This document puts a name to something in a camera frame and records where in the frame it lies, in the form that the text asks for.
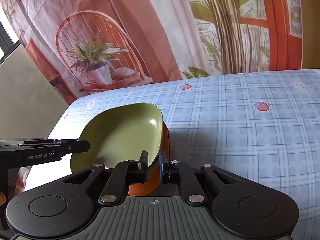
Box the black window frame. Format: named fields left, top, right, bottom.
left=0, top=23, right=20, bottom=64

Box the printed backdrop curtain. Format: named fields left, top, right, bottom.
left=1, top=0, right=303, bottom=103

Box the orange square bowl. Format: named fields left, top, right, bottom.
left=128, top=122, right=170, bottom=196

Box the green square bowl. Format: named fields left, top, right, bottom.
left=70, top=103, right=163, bottom=174

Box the blue plaid tablecloth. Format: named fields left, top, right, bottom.
left=24, top=68, right=320, bottom=240

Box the person's left hand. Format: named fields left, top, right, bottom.
left=0, top=166, right=31, bottom=206

